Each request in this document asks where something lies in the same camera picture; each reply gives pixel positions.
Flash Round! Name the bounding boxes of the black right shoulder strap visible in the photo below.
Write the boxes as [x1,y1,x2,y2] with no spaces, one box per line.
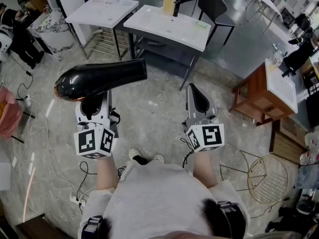
[216,200,246,239]

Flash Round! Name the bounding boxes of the white sink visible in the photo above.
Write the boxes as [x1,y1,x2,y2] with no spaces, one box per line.
[123,4,212,52]

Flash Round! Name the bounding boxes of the gold wire stool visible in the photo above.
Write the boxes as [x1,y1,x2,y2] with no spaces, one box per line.
[220,150,289,206]

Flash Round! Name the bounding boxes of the white folding table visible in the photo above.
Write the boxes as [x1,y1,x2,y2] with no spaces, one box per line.
[245,0,284,33]

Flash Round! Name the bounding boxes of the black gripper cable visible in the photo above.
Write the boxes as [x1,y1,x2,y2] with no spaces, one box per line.
[180,137,195,169]

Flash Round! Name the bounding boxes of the person's right forearm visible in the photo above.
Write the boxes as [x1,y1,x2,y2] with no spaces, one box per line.
[193,149,218,189]

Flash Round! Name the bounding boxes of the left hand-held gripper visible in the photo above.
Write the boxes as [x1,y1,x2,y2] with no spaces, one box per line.
[73,90,121,159]

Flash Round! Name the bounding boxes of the pink bag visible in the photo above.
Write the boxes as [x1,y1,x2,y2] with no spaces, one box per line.
[0,87,24,139]

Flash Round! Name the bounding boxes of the dark grey chair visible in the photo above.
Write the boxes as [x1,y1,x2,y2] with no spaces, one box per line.
[198,0,236,46]

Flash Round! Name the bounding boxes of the wooden cabinet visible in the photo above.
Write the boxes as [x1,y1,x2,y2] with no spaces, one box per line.
[229,62,296,126]

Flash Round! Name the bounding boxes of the person's white shirt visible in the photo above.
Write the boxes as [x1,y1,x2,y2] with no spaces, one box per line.
[78,158,250,239]

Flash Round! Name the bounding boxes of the yellow soap pump bottle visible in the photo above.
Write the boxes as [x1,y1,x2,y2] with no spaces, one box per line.
[163,0,176,16]

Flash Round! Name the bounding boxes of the black shoulder strap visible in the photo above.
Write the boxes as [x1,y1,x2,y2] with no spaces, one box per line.
[81,215,104,239]
[216,200,246,239]

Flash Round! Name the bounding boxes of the dark metal basin stand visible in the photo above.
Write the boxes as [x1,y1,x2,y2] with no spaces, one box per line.
[128,28,200,92]

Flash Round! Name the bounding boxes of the clear plastic bags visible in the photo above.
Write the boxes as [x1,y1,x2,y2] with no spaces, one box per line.
[295,130,319,189]

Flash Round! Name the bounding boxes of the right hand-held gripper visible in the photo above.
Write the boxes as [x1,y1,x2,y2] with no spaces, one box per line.
[182,83,225,153]

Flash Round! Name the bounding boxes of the person's left forearm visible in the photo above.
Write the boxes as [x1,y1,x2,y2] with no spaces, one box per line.
[96,155,119,190]

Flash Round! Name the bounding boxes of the person's white left shoe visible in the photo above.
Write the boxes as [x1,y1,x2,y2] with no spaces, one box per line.
[128,148,142,161]

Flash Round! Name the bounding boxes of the wooden box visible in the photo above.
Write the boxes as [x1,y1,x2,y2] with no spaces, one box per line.
[269,119,308,165]

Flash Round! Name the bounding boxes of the white basin on wooden cabinet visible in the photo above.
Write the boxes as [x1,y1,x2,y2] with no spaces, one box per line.
[264,58,299,114]

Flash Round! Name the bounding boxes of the black left shoulder strap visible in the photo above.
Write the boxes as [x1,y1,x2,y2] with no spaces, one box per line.
[81,215,104,239]

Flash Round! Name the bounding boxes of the black floor cable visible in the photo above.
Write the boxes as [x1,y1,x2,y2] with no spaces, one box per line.
[75,161,98,202]

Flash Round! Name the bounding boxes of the marble pattern table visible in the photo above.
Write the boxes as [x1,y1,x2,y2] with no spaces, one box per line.
[27,7,76,61]

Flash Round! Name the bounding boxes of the white laundry basin with washboard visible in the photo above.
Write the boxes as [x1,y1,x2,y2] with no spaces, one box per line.
[65,0,140,29]

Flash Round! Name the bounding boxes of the black hair dryer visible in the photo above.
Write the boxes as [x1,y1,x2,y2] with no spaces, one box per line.
[54,58,148,120]

